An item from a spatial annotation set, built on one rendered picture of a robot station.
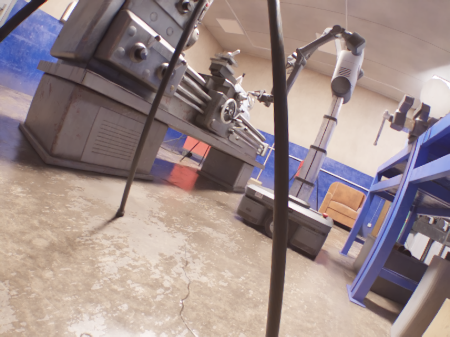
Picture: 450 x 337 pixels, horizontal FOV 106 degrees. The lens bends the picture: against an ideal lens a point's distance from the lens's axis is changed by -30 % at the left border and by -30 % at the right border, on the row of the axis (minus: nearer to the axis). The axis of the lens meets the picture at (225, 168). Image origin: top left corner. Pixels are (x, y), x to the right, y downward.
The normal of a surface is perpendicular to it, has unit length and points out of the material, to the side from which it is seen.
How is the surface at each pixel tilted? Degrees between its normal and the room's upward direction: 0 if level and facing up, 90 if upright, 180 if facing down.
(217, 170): 90
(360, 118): 90
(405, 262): 90
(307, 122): 90
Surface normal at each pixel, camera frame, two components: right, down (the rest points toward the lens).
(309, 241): -0.45, -0.15
